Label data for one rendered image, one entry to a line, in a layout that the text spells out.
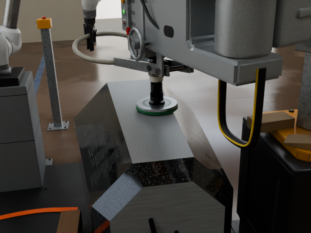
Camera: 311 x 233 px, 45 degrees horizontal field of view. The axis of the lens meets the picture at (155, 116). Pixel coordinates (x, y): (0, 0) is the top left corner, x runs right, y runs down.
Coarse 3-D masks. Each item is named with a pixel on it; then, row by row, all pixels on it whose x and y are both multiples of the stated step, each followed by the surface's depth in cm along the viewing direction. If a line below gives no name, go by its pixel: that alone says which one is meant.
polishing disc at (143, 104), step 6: (138, 102) 197; (144, 102) 197; (168, 102) 196; (174, 102) 196; (138, 108) 192; (144, 108) 189; (150, 108) 189; (156, 108) 188; (162, 108) 188; (168, 108) 188
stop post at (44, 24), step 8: (40, 24) 341; (48, 24) 342; (48, 32) 347; (48, 40) 349; (48, 48) 352; (48, 56) 355; (48, 64) 358; (48, 72) 360; (48, 80) 363; (56, 80) 370; (56, 88) 367; (56, 96) 370; (56, 104) 373; (56, 112) 376; (56, 120) 380; (48, 128) 380; (56, 128) 380; (64, 128) 379
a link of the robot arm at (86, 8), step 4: (84, 0) 240; (88, 0) 239; (92, 0) 240; (96, 0) 243; (84, 4) 241; (88, 4) 241; (92, 4) 241; (96, 4) 244; (84, 8) 244; (88, 8) 243; (92, 8) 243
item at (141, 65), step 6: (114, 60) 224; (120, 60) 215; (126, 60) 207; (132, 60) 199; (144, 60) 212; (168, 60) 186; (120, 66) 217; (126, 66) 209; (132, 66) 201; (138, 66) 193; (144, 66) 186; (150, 66) 180; (168, 66) 165; (174, 66) 181; (180, 66) 171; (186, 66) 171; (150, 72) 181; (156, 72) 167; (168, 72) 166; (186, 72) 173
